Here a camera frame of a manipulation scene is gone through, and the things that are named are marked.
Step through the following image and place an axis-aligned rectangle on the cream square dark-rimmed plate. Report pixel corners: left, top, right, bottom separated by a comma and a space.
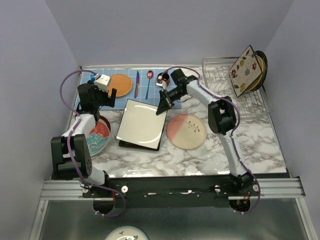
229, 45, 262, 98

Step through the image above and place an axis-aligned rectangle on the iridescent spoon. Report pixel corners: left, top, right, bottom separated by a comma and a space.
145, 70, 154, 100

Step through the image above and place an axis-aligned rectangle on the woven wicker round trivet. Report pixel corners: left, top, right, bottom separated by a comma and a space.
108, 73, 133, 98

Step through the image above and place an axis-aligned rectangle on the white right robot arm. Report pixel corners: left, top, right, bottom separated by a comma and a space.
156, 66, 261, 196

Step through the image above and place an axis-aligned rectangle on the aluminium frame rail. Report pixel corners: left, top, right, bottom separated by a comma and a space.
40, 178, 306, 201

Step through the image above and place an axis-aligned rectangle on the yellow round plate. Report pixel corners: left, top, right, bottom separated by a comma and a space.
249, 56, 265, 91

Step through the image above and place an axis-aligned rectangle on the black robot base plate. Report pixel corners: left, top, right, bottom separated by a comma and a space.
82, 175, 259, 209

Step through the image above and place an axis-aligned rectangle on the black teal square plate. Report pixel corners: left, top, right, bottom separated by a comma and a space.
118, 129, 164, 152

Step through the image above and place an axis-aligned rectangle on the orange black mug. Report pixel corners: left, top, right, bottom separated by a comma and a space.
156, 71, 170, 86

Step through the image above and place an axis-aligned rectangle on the dark olive round plate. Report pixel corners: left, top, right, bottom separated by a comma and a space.
250, 50, 268, 92

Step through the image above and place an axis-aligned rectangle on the wire dish rack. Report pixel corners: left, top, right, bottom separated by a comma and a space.
201, 57, 274, 118

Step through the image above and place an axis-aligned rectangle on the red rimmed round plate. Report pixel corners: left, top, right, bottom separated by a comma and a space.
99, 115, 111, 132

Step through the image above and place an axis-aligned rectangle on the white floral plate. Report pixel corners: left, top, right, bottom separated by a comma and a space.
105, 225, 149, 240

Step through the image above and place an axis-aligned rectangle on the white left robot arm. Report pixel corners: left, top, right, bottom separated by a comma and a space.
50, 81, 117, 198

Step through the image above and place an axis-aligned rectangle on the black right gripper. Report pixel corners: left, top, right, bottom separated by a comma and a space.
155, 88, 185, 116

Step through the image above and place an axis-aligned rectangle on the iridescent knife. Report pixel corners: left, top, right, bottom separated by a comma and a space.
134, 70, 140, 99

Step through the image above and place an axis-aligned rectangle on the white square plate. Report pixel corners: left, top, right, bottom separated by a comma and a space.
116, 99, 167, 150

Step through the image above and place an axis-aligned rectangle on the beige floral round plate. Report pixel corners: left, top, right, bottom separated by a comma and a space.
166, 113, 207, 150

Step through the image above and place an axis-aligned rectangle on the white red rimmed plate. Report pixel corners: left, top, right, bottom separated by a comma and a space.
86, 121, 110, 157

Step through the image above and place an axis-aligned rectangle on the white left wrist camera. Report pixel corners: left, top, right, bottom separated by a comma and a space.
94, 74, 111, 93

